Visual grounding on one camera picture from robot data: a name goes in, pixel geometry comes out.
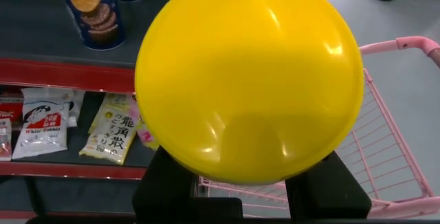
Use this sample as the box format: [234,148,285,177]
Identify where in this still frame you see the red snack pack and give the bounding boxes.
[0,95,25,133]

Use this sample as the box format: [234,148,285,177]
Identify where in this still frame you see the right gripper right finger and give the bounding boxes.
[285,150,373,221]

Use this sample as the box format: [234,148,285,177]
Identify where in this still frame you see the pink shopping cart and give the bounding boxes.
[197,35,440,220]

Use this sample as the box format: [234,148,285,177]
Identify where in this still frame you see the yellow white candy pack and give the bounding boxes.
[78,109,140,166]
[87,92,132,135]

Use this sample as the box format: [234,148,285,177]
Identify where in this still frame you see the small white red pack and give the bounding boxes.
[0,117,13,162]

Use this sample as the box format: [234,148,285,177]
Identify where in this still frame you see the white candy bag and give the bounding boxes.
[12,87,75,161]
[67,89,87,129]

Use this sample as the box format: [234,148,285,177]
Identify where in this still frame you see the black red shop shelf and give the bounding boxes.
[0,0,207,224]

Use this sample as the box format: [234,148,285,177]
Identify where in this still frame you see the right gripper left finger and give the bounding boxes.
[131,146,200,222]

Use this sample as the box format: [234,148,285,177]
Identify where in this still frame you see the pink candy pack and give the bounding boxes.
[126,93,161,151]

